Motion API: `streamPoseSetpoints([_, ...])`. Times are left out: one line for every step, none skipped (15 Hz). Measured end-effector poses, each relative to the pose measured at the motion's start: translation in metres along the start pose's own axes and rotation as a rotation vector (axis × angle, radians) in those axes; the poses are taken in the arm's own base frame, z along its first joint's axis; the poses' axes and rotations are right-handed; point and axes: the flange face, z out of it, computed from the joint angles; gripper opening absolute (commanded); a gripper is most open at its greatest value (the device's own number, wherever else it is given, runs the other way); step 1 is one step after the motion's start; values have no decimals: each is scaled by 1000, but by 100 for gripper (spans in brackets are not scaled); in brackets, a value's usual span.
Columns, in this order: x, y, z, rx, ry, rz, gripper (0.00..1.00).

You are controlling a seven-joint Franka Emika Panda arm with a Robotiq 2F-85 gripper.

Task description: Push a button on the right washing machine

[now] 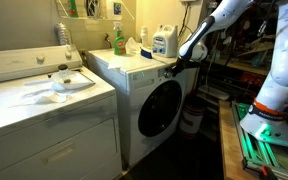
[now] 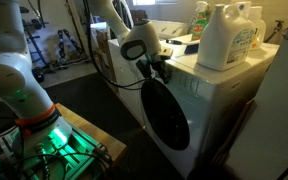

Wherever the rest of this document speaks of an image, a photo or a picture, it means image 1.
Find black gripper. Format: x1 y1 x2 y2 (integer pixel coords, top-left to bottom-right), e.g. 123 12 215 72
167 58 202 78

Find white front-load washing machine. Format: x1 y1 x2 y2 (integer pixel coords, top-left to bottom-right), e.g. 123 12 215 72
85 48 194 168

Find white laundry detergent jug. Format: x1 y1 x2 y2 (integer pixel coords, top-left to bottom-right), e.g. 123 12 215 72
151 24 179 59

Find blue scrub brush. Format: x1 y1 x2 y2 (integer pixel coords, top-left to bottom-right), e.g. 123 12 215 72
139 46 155 60

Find round black washer door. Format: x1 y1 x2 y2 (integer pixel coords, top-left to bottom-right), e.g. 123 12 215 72
137 79 183 138

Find white flat tray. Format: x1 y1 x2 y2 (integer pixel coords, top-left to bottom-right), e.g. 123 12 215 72
197 84 231 101

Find slim white plastic bottle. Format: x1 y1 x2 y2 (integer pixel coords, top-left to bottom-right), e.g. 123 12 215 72
140 25 150 49

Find white bucket with red stripes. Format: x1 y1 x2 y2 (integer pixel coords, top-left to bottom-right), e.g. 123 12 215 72
178 94 207 140

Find crumpled clear plastic bag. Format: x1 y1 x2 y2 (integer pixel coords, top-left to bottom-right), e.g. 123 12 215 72
124 36 143 56

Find cluttered storage shelf unit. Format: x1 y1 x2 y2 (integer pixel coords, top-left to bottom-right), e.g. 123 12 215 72
195 19 278 111

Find green spray cleaner bottle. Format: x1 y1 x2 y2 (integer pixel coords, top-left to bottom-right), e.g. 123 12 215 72
112 21 128 56

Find red box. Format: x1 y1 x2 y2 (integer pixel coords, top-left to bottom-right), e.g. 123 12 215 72
239 71 264 89

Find white box with green label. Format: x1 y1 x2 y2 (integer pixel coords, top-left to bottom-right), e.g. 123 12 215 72
105 0 124 20

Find small jar with black lid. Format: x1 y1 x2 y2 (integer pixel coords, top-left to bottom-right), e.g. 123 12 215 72
57 63 73 85

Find green bottle with red base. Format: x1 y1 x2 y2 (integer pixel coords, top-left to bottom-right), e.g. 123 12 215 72
68 0 80 19

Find orange and black clamp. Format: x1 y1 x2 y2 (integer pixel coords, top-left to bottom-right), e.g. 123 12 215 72
258 165 279 180

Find white top-load dryer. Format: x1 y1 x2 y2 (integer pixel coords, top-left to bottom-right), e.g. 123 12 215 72
0 44 123 180

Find metal wall faucet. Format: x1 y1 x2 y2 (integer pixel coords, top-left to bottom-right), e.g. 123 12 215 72
104 32 114 50

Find coiled black and white cables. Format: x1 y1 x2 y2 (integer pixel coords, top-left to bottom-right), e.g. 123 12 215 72
85 0 102 18

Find white wire wall shelf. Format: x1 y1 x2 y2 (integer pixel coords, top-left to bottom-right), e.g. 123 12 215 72
55 0 136 21

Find silver flexible vent hose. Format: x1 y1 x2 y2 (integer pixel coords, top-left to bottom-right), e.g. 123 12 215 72
53 22 74 47

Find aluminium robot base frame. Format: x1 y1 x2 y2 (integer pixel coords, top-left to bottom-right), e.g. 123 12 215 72
231 101 288 180

